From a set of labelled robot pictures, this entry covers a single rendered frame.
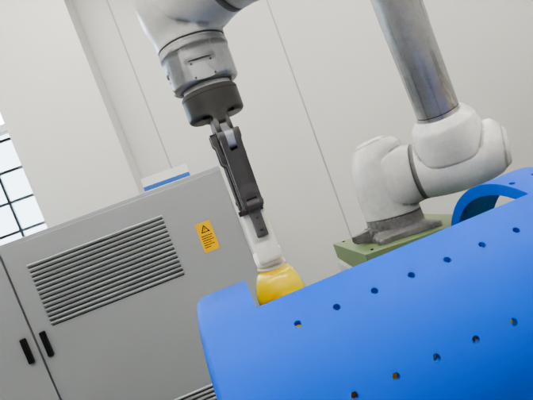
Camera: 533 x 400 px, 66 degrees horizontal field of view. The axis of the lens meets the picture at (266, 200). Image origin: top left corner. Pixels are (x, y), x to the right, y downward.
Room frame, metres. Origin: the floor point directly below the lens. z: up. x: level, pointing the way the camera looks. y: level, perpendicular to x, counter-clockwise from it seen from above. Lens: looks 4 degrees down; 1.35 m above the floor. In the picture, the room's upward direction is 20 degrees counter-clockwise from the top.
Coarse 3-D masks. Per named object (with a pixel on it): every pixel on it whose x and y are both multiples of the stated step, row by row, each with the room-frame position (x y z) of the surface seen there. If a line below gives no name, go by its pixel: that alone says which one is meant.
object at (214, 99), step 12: (216, 84) 0.52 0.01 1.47; (228, 84) 0.52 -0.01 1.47; (192, 96) 0.52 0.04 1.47; (204, 96) 0.51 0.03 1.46; (216, 96) 0.51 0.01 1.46; (228, 96) 0.52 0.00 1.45; (192, 108) 0.52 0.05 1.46; (204, 108) 0.51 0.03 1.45; (216, 108) 0.51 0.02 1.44; (228, 108) 0.52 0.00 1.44; (240, 108) 0.54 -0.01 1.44; (192, 120) 0.53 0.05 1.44; (204, 120) 0.53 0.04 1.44; (216, 120) 0.51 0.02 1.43; (228, 120) 0.51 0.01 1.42; (216, 132) 0.52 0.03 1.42
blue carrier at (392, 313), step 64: (512, 192) 0.50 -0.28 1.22; (384, 256) 0.44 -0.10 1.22; (448, 256) 0.42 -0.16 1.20; (512, 256) 0.41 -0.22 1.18; (256, 320) 0.41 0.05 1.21; (320, 320) 0.40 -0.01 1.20; (384, 320) 0.39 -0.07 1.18; (448, 320) 0.38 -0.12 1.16; (512, 320) 0.39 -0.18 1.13; (256, 384) 0.37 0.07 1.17; (320, 384) 0.36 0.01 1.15; (384, 384) 0.36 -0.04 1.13; (448, 384) 0.37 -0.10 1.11; (512, 384) 0.37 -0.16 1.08
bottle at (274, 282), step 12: (276, 264) 0.53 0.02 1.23; (288, 264) 0.55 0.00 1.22; (264, 276) 0.53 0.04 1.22; (276, 276) 0.52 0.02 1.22; (288, 276) 0.53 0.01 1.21; (300, 276) 0.55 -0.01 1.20; (264, 288) 0.53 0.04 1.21; (276, 288) 0.52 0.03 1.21; (288, 288) 0.52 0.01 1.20; (300, 288) 0.53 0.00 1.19; (264, 300) 0.53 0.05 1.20
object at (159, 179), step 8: (176, 168) 2.14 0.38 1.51; (184, 168) 2.15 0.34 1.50; (152, 176) 2.11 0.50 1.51; (160, 176) 2.12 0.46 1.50; (168, 176) 2.13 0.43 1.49; (176, 176) 2.14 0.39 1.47; (184, 176) 2.14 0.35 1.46; (144, 184) 2.10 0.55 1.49; (152, 184) 2.11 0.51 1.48; (160, 184) 2.12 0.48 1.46
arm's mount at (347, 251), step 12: (432, 216) 1.26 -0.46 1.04; (444, 216) 1.19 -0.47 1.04; (444, 228) 1.02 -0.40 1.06; (348, 240) 1.29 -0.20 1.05; (396, 240) 1.06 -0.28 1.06; (408, 240) 1.02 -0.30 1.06; (336, 252) 1.32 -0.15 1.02; (348, 252) 1.16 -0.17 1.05; (360, 252) 1.05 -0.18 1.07; (372, 252) 1.01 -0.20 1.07; (384, 252) 1.01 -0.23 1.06
